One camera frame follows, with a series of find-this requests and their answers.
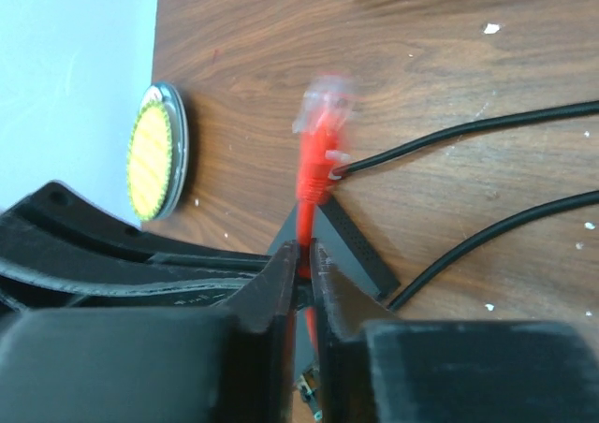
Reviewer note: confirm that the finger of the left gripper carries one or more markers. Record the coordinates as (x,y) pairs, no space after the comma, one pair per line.
(62,255)

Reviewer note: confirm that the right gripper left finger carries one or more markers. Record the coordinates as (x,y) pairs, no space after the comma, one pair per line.
(229,363)

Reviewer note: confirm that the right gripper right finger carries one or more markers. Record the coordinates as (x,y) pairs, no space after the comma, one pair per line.
(375,367)

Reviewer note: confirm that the black network switch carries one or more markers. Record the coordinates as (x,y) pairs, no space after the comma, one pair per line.
(354,255)

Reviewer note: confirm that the round yellow green coaster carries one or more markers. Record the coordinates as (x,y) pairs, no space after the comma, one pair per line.
(158,153)

